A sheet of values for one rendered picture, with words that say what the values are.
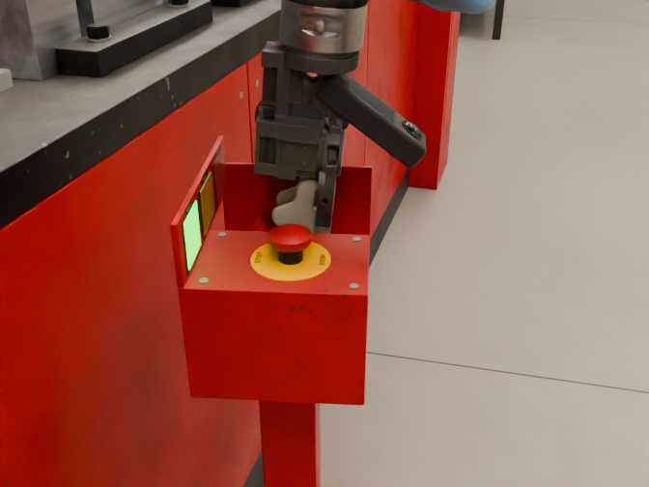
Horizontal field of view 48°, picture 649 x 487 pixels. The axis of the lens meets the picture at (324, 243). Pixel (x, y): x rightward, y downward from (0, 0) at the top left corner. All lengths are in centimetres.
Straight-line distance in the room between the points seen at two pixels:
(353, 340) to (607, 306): 154
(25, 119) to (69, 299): 18
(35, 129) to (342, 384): 36
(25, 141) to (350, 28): 30
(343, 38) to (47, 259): 33
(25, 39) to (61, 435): 42
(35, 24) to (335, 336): 47
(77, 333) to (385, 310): 130
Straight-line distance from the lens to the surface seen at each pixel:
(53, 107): 78
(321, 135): 67
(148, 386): 93
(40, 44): 87
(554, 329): 198
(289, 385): 66
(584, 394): 179
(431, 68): 250
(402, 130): 67
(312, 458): 82
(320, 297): 60
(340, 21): 63
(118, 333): 84
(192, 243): 63
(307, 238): 63
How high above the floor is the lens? 111
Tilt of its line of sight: 29 degrees down
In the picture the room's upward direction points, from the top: straight up
